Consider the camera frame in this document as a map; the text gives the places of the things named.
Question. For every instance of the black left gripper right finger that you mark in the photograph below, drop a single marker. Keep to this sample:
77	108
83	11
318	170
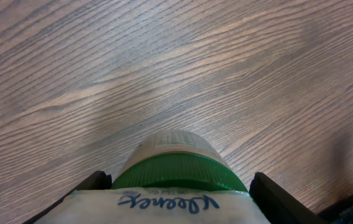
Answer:
278	206

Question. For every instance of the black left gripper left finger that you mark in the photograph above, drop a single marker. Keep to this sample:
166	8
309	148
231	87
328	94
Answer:
98	180

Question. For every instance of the teal Kleenex tissue pack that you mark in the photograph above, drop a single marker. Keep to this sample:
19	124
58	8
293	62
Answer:
156	206

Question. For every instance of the green lid white jar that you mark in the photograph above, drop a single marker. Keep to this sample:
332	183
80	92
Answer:
177	158

